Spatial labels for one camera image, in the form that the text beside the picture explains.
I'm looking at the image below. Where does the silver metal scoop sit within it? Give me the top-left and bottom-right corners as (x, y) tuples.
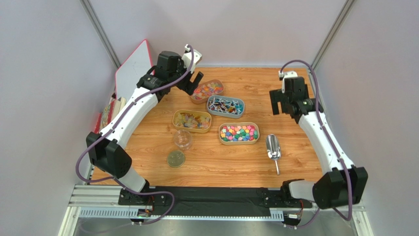
(266, 134), (282, 175)

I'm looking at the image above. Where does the pink tray of gummy candies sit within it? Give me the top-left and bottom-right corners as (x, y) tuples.
(190, 79), (224, 104)

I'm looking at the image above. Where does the yellow tray of popsicle candies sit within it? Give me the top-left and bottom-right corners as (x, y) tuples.
(172, 110), (212, 133)

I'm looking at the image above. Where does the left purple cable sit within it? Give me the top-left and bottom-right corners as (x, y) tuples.
(75, 44), (195, 226)

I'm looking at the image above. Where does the aluminium frame rail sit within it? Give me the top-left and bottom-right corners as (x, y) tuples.
(67, 184), (365, 221)

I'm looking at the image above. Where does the gold metal jar lid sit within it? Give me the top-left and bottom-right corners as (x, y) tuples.
(167, 150), (185, 168)

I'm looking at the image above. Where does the beige tray of star candies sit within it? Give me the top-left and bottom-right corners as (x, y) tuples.
(218, 122), (261, 145)

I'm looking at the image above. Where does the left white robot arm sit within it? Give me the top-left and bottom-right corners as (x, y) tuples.
(81, 45), (203, 193)

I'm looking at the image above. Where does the purple cable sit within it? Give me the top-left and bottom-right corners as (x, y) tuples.
(279, 59), (354, 229)
(75, 44), (195, 226)

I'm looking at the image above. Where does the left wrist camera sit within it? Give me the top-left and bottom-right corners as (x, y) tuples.
(181, 44), (202, 74)

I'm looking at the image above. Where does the white board with red edge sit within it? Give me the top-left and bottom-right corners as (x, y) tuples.
(115, 39), (153, 100)

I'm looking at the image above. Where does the blue tray of lollipops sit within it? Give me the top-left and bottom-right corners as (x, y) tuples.
(206, 95), (245, 119)

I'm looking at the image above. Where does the stack of books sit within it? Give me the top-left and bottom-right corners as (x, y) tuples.
(93, 97), (127, 134)

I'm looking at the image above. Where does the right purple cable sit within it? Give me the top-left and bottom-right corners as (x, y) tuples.
(279, 59), (354, 229)

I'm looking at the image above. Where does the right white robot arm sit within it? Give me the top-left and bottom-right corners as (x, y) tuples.
(269, 71), (368, 209)

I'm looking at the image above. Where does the clear plastic jar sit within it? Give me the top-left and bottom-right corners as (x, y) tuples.
(174, 130), (193, 150)

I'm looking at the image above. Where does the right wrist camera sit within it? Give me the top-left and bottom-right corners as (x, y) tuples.
(278, 70), (298, 93)

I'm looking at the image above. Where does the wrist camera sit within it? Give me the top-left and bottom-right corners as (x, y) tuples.
(181, 44), (202, 74)
(278, 70), (298, 93)

